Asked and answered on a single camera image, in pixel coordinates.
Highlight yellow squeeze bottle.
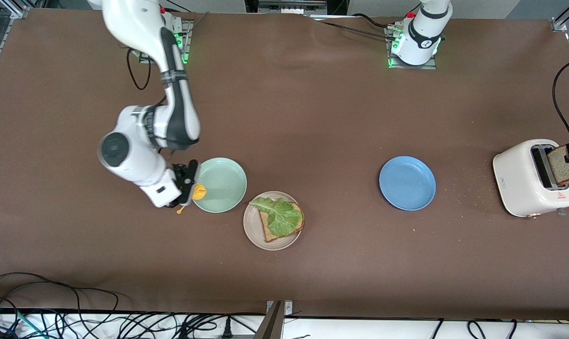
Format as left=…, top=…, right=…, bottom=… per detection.
left=176, top=184, right=208, bottom=216

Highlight toasted bread slice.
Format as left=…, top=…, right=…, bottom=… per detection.
left=259, top=202, right=306, bottom=243
left=546, top=145, right=569, bottom=186

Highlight green lettuce leaf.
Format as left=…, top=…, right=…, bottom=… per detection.
left=249, top=196, right=303, bottom=238

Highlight mint green plate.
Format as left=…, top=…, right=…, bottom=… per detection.
left=190, top=157, right=248, bottom=213

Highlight beige plate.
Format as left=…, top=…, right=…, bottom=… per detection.
left=243, top=191, right=304, bottom=251

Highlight blue plate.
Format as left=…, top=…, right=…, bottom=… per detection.
left=379, top=156, right=437, bottom=211

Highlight white toaster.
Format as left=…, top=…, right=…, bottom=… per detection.
left=493, top=139, right=569, bottom=218

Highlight brown table mat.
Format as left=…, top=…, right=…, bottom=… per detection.
left=0, top=8, right=569, bottom=321

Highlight aluminium profile bar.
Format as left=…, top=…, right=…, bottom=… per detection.
left=253, top=301, right=285, bottom=339

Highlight grey control box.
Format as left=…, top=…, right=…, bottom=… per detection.
left=258, top=0, right=328, bottom=15

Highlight thick black cable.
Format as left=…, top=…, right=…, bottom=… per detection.
left=125, top=44, right=153, bottom=91
left=552, top=55, right=569, bottom=147

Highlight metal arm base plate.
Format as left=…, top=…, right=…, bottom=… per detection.
left=138, top=19, right=194, bottom=65
left=385, top=24, right=438, bottom=70

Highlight silver mounting bracket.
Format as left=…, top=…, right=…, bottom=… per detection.
left=266, top=300, right=294, bottom=316

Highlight teal cable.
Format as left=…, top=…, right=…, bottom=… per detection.
left=0, top=306, right=48, bottom=339

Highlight black braided cable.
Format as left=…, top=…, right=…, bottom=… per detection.
left=351, top=13, right=394, bottom=30
left=307, top=16, right=399, bottom=43

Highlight aluminium frame profile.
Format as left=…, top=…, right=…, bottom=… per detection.
left=0, top=0, right=48, bottom=20

